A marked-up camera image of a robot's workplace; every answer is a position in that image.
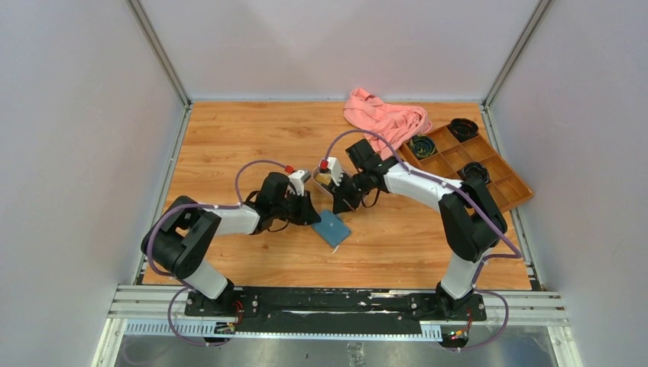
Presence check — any teal leather card holder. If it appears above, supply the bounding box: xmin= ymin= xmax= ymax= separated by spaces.
xmin=311 ymin=209 xmax=352 ymax=251

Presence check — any rolled tie orange pattern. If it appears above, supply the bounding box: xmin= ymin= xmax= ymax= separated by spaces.
xmin=447 ymin=118 xmax=479 ymax=143

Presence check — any pink cloth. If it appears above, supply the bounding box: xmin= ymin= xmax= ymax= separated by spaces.
xmin=343 ymin=88 xmax=433 ymax=159

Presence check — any wooden compartment organizer tray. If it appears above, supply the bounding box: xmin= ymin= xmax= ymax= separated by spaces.
xmin=399 ymin=118 xmax=533 ymax=212

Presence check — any beige oval tray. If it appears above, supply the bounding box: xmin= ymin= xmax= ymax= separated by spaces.
xmin=313 ymin=157 xmax=352 ymax=198

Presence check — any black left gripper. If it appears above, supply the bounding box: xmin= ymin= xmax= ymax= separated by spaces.
xmin=271 ymin=189 xmax=320 ymax=227

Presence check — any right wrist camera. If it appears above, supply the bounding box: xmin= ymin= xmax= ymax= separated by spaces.
xmin=318 ymin=157 xmax=346 ymax=187

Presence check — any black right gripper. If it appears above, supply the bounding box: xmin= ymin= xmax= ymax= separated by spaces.
xmin=329 ymin=171 xmax=371 ymax=215

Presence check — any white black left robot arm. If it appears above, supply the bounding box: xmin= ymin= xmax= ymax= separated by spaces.
xmin=141 ymin=170 xmax=321 ymax=316

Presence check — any gold credit card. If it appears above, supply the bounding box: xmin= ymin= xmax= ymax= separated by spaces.
xmin=313 ymin=173 xmax=332 ymax=186

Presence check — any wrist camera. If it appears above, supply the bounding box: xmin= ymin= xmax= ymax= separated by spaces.
xmin=288 ymin=170 xmax=312 ymax=196
xmin=318 ymin=157 xmax=346 ymax=187

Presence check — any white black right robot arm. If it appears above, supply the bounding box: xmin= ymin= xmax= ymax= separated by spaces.
xmin=319 ymin=139 xmax=507 ymax=320

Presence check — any aluminium frame rail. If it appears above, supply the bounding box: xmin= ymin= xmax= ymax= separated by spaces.
xmin=92 ymin=285 xmax=582 ymax=366

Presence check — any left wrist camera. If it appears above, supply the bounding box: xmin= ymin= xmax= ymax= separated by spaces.
xmin=288 ymin=170 xmax=312 ymax=196

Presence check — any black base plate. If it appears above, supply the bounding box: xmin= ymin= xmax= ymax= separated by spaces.
xmin=184 ymin=287 xmax=487 ymax=335

